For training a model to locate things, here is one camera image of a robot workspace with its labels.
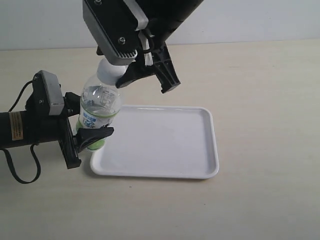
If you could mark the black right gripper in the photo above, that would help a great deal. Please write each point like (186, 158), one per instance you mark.
(162, 68)

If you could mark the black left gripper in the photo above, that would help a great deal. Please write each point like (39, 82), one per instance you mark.
(56, 128)

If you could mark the white bottle cap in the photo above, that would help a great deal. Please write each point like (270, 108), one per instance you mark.
(109, 74)

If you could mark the clear plastic lime drink bottle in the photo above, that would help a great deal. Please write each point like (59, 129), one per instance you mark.
(99, 104)

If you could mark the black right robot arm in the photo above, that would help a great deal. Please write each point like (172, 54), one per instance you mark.
(165, 16)

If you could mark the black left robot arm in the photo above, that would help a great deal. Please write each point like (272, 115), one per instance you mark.
(22, 128)

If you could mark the white zip tie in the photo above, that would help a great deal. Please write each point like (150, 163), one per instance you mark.
(147, 47)

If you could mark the white rectangular plastic tray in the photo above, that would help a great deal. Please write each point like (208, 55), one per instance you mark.
(149, 141)

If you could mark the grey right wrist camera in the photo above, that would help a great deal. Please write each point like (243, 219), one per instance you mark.
(115, 25)

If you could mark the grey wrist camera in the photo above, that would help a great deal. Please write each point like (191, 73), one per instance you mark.
(46, 98)
(115, 25)

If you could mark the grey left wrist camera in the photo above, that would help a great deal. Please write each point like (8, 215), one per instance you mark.
(46, 98)

